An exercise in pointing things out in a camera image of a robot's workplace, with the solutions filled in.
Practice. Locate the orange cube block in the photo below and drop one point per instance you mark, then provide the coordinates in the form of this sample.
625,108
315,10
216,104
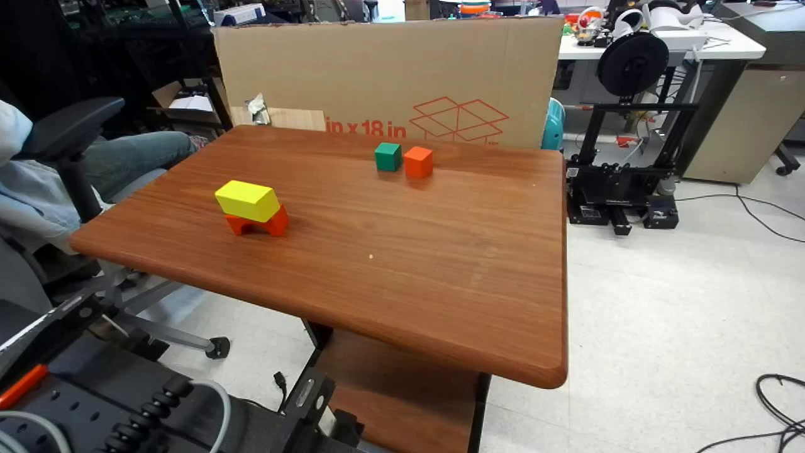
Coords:
420,161

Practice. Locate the green cube block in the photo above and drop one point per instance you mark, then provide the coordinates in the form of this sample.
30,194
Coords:
389,157

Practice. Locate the orange arch block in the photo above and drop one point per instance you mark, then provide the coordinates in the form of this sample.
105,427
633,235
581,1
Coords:
275,224

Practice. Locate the yellow rectangular block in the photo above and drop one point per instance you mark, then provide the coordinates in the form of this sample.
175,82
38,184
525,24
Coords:
245,200

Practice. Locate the brown wooden table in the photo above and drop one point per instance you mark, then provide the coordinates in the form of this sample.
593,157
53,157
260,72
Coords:
428,287

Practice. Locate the large cardboard sheet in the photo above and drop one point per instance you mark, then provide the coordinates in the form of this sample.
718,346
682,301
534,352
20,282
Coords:
470,82

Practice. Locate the black office chair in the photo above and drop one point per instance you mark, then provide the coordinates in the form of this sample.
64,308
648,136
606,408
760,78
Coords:
57,174

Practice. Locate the black orange clamp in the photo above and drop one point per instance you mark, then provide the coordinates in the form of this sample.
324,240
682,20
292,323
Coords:
50,357

